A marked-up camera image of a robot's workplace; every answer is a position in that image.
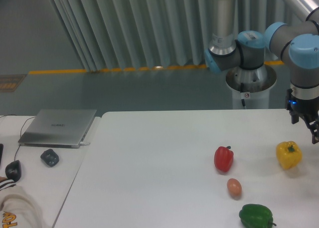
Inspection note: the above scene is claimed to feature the black mouse cable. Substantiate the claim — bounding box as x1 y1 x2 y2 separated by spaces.
0 114 37 164

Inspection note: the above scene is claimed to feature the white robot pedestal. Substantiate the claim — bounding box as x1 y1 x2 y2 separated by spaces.
226 65 277 109

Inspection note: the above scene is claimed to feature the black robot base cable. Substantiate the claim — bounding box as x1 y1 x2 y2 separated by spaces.
240 82 247 110

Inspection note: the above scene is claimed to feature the green bell pepper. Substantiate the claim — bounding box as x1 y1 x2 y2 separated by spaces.
239 204 277 228

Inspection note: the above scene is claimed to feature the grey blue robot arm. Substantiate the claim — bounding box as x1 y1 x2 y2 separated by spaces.
205 0 319 143

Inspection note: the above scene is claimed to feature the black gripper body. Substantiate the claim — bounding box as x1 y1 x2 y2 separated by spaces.
286 88 319 121

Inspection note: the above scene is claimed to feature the small black gadget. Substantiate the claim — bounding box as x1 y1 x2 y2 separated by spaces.
40 149 59 167

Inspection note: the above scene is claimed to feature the brown egg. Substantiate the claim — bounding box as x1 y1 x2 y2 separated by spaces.
227 178 242 197

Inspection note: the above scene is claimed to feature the yellow bell pepper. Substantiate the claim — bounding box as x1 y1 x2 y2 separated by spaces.
276 141 303 170

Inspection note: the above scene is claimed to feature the red bell pepper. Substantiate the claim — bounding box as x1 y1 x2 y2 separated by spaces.
214 146 234 173

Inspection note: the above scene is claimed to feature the person's white sleeve forearm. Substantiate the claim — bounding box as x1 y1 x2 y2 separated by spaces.
0 177 44 228

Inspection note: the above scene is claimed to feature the pale pleated curtain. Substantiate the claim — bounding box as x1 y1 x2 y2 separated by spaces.
50 0 301 72

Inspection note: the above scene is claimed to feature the silver laptop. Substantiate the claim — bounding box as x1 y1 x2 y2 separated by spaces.
18 109 97 148

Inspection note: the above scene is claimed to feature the black computer mouse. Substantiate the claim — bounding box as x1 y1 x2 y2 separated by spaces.
5 160 22 182

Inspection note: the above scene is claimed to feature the black device at edge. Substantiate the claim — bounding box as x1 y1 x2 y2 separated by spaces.
0 143 4 166

